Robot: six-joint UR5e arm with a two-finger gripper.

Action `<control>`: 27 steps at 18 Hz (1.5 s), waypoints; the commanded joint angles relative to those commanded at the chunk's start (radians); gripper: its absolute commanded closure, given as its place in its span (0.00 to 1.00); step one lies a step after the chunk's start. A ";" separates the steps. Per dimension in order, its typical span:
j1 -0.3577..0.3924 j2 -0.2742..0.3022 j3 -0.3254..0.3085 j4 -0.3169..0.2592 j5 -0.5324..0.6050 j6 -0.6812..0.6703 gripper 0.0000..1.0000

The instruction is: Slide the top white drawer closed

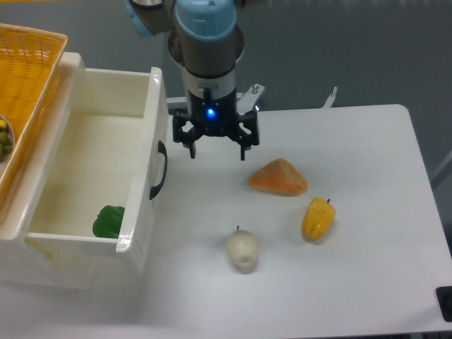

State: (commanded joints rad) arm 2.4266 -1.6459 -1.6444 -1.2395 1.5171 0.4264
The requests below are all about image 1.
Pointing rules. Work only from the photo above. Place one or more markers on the orange woven basket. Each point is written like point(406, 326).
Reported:
point(29, 61)

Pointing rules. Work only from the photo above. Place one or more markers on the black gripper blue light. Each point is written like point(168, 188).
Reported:
point(216, 117)

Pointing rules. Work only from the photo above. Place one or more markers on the yellow toy bell pepper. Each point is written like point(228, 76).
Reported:
point(317, 219)

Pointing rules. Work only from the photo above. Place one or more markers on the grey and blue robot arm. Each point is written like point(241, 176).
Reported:
point(206, 43)

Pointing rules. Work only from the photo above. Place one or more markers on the black device at table edge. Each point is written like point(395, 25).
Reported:
point(444, 297)

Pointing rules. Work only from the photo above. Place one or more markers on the bowl of green yellow fruit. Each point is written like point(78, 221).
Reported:
point(7, 139)

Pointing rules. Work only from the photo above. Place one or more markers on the metal clamp post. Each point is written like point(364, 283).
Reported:
point(330, 99)

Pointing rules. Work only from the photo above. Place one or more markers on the white drawer cabinet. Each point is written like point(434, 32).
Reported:
point(32, 258)

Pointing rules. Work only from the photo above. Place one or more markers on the white top drawer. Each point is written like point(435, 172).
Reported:
point(107, 157)

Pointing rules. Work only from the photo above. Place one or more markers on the black top drawer handle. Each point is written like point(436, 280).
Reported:
point(161, 170)

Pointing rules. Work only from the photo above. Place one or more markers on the white toy pear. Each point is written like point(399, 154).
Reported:
point(243, 248)

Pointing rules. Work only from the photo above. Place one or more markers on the orange triangular bread toy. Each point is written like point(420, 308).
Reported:
point(279, 177)

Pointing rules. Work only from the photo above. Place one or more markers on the green toy bell pepper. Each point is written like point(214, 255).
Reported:
point(108, 222)

